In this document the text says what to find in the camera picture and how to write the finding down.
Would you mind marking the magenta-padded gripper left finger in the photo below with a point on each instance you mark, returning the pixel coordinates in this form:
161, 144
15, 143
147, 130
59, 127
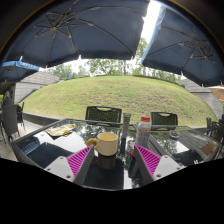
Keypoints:
61, 167

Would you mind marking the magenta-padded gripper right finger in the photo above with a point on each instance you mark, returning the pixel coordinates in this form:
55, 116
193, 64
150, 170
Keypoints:
168, 166

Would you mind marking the orange patio umbrella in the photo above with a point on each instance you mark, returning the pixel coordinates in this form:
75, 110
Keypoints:
217, 93

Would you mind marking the yellow snack packet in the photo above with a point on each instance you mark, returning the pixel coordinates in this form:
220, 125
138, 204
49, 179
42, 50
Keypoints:
61, 130

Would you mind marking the large navy patio umbrella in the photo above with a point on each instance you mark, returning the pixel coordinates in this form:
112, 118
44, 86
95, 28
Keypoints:
83, 30
190, 46

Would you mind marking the red-capped clear drink bottle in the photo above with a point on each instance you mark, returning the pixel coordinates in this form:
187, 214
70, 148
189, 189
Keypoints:
143, 133

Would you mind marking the flat round red coaster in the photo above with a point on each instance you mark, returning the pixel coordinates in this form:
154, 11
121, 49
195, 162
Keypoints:
133, 153

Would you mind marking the dark wicker chair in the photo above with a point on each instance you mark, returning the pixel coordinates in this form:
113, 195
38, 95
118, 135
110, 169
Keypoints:
216, 128
164, 118
103, 114
10, 121

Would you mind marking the glass ashtray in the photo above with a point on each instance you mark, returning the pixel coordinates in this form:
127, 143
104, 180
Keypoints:
174, 134

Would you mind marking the upright menu card stand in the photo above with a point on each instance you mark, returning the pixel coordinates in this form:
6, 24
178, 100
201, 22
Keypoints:
126, 125

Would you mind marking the person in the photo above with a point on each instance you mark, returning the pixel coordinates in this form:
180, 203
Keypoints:
7, 100

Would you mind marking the navy umbrella with blue band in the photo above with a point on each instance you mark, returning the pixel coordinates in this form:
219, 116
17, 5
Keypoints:
16, 71

